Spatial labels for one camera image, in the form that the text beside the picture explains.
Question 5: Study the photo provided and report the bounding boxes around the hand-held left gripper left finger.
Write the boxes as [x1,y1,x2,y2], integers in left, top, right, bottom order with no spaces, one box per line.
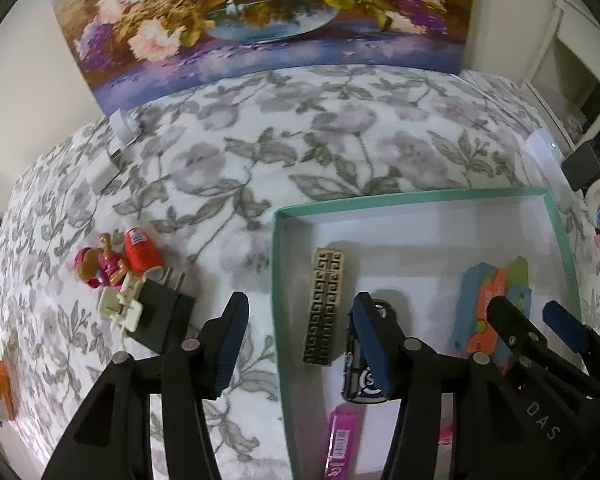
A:
[40,291,251,480]

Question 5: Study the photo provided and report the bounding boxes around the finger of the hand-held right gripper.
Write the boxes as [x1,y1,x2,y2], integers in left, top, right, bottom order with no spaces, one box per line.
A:
[541,300,600,386]
[486,296,600,401]

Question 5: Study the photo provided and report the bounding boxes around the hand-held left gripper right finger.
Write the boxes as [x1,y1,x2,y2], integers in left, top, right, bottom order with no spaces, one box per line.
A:
[349,291,531,480]

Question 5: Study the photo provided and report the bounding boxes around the blue and orange toy gun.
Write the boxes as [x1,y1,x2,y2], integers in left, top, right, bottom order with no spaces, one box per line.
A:
[449,262,512,376]

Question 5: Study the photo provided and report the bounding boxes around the black cube charger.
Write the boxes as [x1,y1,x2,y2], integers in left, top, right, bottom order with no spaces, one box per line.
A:
[125,266,197,356]

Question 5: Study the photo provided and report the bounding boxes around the magenta packet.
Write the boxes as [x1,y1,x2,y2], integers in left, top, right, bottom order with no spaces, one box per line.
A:
[319,406,363,480]

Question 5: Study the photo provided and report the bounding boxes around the teal cardboard box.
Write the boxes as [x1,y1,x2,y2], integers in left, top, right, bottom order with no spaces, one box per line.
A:
[271,186,581,480]

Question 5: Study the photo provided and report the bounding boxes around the cream hair claw clip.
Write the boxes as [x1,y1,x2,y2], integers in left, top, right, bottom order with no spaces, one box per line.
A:
[98,275,145,332]

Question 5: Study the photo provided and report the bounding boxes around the red tube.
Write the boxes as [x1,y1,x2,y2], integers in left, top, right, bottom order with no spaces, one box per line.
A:
[124,228,160,277]

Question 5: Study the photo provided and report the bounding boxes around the brown dog toy figure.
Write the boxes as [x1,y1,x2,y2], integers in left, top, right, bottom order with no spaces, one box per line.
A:
[75,232,131,290]

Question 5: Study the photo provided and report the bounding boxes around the white charger block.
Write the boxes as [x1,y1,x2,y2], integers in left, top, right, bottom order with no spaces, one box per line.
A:
[87,147,131,193]

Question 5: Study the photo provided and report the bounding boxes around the white power strip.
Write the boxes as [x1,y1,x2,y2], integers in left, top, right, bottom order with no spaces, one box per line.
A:
[525,127,566,171]

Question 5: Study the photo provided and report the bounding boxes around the grey floral bed sheet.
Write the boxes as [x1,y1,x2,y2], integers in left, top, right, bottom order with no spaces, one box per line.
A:
[0,64,600,480]

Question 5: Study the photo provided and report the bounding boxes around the white chair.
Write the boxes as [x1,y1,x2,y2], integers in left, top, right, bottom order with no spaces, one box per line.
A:
[522,0,600,126]

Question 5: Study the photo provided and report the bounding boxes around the flower painting poster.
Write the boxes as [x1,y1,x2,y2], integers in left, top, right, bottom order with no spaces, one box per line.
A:
[50,0,476,117]

